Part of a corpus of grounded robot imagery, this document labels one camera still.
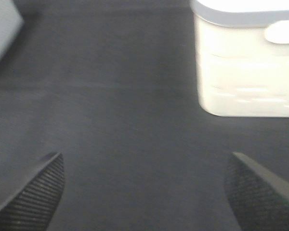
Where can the white basket grey rim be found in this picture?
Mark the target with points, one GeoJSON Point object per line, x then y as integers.
{"type": "Point", "coordinates": [242, 49]}

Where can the grey perforated basket orange rim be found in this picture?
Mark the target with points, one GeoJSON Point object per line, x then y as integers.
{"type": "Point", "coordinates": [11, 22]}

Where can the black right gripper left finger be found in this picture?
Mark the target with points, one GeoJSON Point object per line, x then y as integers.
{"type": "Point", "coordinates": [29, 197]}

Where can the black table cloth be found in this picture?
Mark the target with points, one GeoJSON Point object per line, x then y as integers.
{"type": "Point", "coordinates": [111, 84]}

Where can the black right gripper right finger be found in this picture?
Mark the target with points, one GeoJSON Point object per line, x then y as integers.
{"type": "Point", "coordinates": [258, 197]}

